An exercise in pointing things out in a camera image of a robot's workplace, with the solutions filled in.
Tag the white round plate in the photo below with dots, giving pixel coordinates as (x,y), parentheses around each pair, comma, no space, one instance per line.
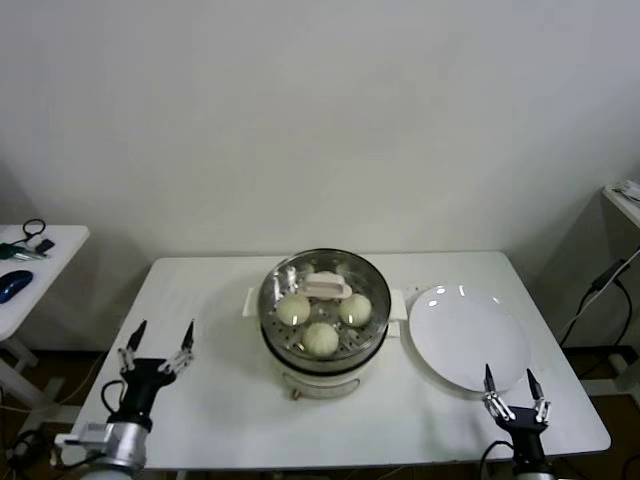
(465,335)

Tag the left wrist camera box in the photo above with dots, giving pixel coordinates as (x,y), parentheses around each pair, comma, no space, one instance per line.
(82,436)

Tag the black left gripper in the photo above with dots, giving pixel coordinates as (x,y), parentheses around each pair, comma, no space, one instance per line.
(145,382)

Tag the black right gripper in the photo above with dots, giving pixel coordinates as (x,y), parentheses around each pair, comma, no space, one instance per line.
(527,432)

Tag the white steamed baozi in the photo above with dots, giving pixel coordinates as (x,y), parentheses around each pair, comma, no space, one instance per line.
(320,340)
(356,311)
(293,309)

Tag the white side table with mouse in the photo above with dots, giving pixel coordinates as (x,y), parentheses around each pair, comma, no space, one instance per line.
(60,250)

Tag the small black tag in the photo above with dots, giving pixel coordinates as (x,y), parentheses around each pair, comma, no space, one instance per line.
(44,245)

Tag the stainless steel steamer basket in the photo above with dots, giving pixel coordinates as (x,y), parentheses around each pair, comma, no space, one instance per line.
(398,302)

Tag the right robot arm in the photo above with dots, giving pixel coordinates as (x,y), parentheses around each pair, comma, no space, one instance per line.
(532,470)

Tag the cream electric cooker base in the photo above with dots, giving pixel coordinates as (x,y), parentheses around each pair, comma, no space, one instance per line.
(320,385)

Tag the blue computer mouse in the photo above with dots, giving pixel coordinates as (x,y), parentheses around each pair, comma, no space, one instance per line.
(12,285)

